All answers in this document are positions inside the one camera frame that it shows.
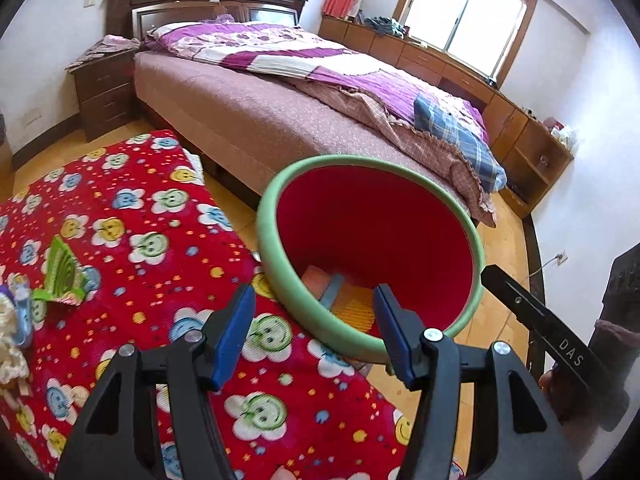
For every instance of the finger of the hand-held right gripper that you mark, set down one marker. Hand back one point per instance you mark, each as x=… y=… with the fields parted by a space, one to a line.
x=622 y=285
x=545 y=332

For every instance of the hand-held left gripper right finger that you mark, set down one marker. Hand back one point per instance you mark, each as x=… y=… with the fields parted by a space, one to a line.
x=395 y=335

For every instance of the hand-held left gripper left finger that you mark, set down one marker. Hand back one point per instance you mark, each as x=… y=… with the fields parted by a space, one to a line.
x=235 y=335

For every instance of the orange cardboard box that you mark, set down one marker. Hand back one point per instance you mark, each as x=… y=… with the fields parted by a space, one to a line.
x=315 y=277

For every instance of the red bucket with green rim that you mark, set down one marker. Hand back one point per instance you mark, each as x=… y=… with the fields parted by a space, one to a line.
x=380 y=210

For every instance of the cream lace cloth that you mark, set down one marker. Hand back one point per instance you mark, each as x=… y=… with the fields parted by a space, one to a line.
x=10 y=355

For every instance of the person's right hand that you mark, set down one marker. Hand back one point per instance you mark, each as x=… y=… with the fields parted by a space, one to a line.
x=551 y=385

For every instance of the red smiley flower tablecloth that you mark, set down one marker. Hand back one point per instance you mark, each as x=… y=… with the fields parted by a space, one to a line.
x=150 y=200

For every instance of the white plastic bag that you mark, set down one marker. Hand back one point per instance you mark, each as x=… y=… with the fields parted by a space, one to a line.
x=562 y=135

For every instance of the blue plaid cloth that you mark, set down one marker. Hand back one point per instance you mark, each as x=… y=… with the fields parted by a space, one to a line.
x=465 y=145

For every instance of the small wooden piece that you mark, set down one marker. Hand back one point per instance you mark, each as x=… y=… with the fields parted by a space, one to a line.
x=22 y=389

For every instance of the pink checked ruffled sheet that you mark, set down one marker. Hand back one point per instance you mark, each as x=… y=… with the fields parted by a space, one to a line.
x=380 y=115

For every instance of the bed with pink cover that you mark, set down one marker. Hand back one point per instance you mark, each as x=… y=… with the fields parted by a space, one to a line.
x=240 y=110

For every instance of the small dark object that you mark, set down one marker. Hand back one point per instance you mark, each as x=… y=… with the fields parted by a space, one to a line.
x=492 y=81

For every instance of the dark wooden nightstand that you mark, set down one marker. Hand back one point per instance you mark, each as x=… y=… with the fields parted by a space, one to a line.
x=102 y=95

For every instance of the low wooden cabinet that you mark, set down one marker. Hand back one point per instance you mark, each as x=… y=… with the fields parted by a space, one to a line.
x=425 y=55

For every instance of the wood framed window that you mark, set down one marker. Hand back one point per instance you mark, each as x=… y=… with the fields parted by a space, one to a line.
x=475 y=15

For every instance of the grey blue clothes pile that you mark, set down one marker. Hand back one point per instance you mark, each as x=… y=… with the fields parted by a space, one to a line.
x=385 y=25

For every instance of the pink folded clothes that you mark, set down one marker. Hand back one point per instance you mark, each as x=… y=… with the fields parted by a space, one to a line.
x=107 y=47

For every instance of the white wall socket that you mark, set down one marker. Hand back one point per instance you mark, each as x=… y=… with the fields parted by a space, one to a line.
x=561 y=257
x=30 y=117

